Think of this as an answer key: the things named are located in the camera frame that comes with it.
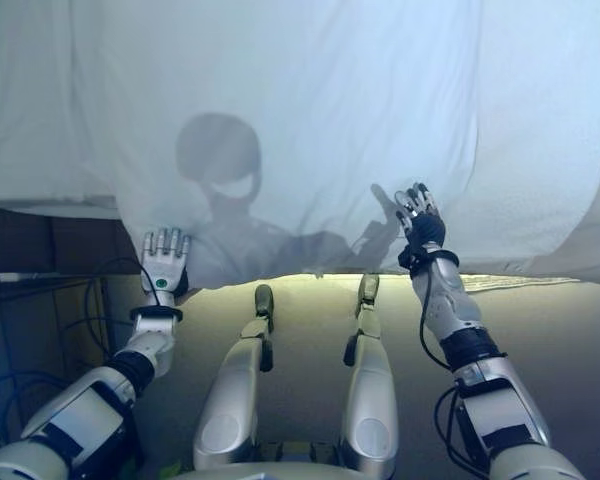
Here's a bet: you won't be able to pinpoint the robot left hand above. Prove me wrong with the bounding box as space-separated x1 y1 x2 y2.
139 226 192 307

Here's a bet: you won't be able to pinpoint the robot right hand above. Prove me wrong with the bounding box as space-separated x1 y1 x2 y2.
393 181 448 252

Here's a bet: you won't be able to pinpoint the white duvet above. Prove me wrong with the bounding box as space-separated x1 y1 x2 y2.
74 0 600 292

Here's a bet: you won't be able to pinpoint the white bed sheet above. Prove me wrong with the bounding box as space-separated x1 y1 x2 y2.
0 0 127 212

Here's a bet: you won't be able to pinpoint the striped pale rug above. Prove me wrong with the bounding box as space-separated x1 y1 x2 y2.
458 273 584 294

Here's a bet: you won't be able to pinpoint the silver robot left leg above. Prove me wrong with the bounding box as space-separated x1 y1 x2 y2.
192 283 277 472

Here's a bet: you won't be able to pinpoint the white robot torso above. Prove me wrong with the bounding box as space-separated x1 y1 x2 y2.
169 449 412 480

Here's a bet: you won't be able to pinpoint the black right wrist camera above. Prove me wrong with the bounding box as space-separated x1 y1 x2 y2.
397 244 432 275

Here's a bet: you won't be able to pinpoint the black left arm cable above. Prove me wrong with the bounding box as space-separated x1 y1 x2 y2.
81 256 147 362

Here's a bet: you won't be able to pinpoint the tangled floor cables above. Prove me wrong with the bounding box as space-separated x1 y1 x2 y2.
0 367 72 452

